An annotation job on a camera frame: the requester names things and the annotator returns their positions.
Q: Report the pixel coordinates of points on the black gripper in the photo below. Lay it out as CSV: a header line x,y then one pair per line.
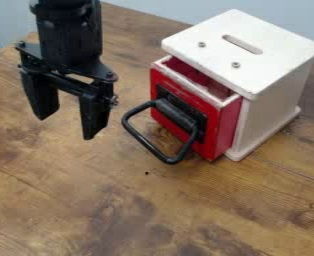
x,y
89,80

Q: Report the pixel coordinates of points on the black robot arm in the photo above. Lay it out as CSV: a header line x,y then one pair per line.
x,y
62,62

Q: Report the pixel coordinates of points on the red drawer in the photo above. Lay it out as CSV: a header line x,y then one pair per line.
x,y
205,100

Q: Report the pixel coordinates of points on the white wooden box housing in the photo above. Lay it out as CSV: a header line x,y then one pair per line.
x,y
260,61

